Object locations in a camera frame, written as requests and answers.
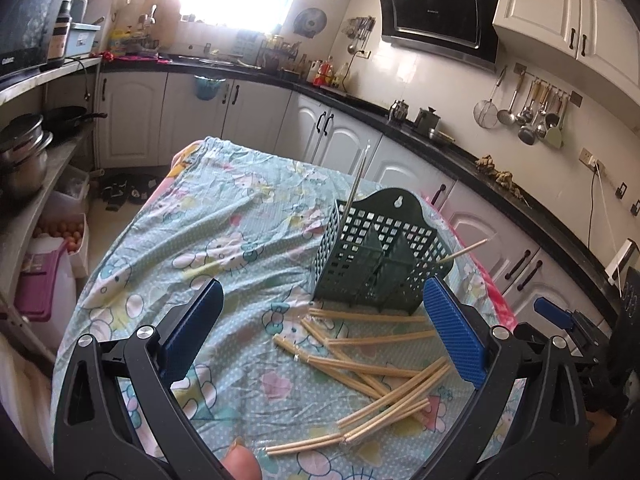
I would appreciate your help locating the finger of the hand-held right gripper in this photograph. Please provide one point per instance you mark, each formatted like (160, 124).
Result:
(550, 311)

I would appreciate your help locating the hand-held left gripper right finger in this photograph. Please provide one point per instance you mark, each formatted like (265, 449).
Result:
(457, 335)

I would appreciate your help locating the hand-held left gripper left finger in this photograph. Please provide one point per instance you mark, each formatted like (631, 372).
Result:
(195, 330)

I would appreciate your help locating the pile of bamboo chopsticks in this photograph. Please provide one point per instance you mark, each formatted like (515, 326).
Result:
(400, 389)

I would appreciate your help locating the bamboo chopstick pair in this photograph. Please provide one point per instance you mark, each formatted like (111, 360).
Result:
(287, 347)
(465, 250)

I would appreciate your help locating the green plastic utensil basket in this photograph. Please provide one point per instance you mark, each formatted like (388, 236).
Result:
(380, 255)

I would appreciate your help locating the metal chopstick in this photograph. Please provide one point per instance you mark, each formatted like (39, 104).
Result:
(361, 175)

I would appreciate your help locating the person's left hand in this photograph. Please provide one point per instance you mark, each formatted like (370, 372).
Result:
(242, 465)

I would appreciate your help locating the pink patterned cloth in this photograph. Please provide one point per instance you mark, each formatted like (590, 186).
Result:
(495, 300)

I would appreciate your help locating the cartoon printed tablecloth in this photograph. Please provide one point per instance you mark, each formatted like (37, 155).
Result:
(200, 220)

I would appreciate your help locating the ginger root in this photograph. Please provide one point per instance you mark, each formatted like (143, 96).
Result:
(505, 179)
(487, 164)

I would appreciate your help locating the black slippers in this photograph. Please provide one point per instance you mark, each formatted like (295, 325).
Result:
(127, 189)

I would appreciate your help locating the pink plastic bin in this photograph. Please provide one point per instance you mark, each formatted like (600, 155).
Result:
(40, 285)

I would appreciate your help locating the clear box of eggs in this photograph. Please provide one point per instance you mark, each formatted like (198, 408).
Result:
(60, 232)

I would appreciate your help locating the green spatula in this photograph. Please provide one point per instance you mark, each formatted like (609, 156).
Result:
(554, 137)

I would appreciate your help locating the stone shelf unit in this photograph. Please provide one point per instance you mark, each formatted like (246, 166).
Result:
(30, 210)

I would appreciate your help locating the metal teapot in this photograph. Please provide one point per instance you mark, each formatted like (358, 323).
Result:
(398, 111)

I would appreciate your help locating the blue plastic bag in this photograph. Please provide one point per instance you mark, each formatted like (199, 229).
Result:
(206, 87)

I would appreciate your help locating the stacked steel pots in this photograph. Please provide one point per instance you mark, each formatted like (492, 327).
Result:
(22, 155)

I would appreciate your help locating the black frying pan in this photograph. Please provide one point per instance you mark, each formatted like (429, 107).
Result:
(65, 117)

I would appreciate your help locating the red sauce bottle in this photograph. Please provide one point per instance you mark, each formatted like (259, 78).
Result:
(327, 71)

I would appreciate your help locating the wooden cutting board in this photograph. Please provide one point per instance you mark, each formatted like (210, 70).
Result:
(164, 20)

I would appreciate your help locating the small hanging kitchen tools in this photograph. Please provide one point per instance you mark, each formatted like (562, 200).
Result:
(361, 32)

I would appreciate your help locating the black range hood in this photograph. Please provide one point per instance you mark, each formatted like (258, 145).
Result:
(435, 15)

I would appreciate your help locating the dark glass bottle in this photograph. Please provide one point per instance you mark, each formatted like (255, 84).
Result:
(59, 35)

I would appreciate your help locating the black microwave oven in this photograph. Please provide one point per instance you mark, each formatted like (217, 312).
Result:
(30, 20)

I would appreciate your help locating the beige wall outlet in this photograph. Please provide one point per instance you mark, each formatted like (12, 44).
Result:
(590, 157)

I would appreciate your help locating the wall utensil rail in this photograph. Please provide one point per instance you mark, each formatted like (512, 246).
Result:
(550, 82)

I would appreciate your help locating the white wall cabinet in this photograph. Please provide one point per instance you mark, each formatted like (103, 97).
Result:
(540, 5)

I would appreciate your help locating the round wall fan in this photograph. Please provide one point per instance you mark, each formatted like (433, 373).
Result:
(310, 22)

